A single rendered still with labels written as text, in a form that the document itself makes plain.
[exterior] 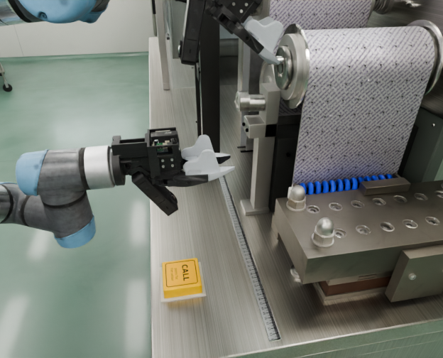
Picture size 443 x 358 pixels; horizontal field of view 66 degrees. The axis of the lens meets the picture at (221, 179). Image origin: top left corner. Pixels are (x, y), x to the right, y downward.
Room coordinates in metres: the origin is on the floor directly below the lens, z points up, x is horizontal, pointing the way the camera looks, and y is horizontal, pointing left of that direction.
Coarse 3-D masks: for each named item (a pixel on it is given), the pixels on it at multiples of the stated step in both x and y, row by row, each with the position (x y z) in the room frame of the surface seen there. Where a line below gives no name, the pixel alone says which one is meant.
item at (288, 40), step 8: (280, 40) 0.67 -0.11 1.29; (288, 40) 0.63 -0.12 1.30; (296, 40) 0.61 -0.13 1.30; (296, 48) 0.60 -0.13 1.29; (296, 56) 0.59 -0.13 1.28; (296, 64) 0.58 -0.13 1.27; (296, 72) 0.58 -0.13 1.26; (296, 80) 0.58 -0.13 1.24; (288, 88) 0.61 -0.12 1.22; (296, 88) 0.58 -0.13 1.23; (288, 96) 0.60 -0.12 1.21
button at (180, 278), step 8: (168, 264) 0.46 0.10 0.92; (176, 264) 0.46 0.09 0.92; (184, 264) 0.46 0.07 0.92; (192, 264) 0.46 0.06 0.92; (168, 272) 0.44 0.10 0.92; (176, 272) 0.44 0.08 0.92; (184, 272) 0.44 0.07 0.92; (192, 272) 0.44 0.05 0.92; (168, 280) 0.42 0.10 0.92; (176, 280) 0.42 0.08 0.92; (184, 280) 0.42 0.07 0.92; (192, 280) 0.42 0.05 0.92; (200, 280) 0.42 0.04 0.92; (168, 288) 0.40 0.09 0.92; (176, 288) 0.40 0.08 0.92; (184, 288) 0.40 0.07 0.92; (192, 288) 0.40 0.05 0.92; (200, 288) 0.41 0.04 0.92; (168, 296) 0.40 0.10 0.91; (176, 296) 0.40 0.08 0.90
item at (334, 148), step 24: (312, 120) 0.58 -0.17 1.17; (336, 120) 0.59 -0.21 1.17; (360, 120) 0.60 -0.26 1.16; (384, 120) 0.60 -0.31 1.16; (408, 120) 0.61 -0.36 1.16; (312, 144) 0.58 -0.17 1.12; (336, 144) 0.59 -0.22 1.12; (360, 144) 0.60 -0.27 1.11; (384, 144) 0.61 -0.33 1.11; (312, 168) 0.58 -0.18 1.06; (336, 168) 0.59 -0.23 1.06; (360, 168) 0.60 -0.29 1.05; (384, 168) 0.61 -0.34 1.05
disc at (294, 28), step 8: (296, 24) 0.63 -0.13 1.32; (288, 32) 0.66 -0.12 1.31; (296, 32) 0.63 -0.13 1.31; (304, 40) 0.59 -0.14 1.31; (304, 48) 0.59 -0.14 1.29; (304, 56) 0.58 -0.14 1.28; (304, 64) 0.58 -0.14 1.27; (304, 72) 0.57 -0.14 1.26; (304, 80) 0.57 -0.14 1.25; (304, 88) 0.57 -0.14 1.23; (296, 96) 0.59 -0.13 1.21; (304, 96) 0.57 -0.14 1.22; (288, 104) 0.62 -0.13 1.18; (296, 104) 0.59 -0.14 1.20
